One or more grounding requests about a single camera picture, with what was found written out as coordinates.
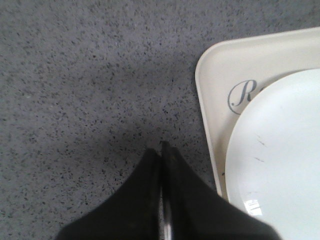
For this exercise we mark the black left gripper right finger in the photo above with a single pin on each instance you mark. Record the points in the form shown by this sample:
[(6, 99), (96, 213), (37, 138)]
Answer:
[(193, 211)]

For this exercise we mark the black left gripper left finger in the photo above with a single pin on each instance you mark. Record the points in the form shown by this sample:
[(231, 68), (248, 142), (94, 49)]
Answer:
[(131, 213)]

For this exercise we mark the white round plate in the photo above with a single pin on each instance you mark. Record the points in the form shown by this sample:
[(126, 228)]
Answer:
[(272, 167)]

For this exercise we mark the cream rabbit serving tray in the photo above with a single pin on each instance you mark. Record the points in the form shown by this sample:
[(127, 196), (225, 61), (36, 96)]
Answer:
[(231, 73)]

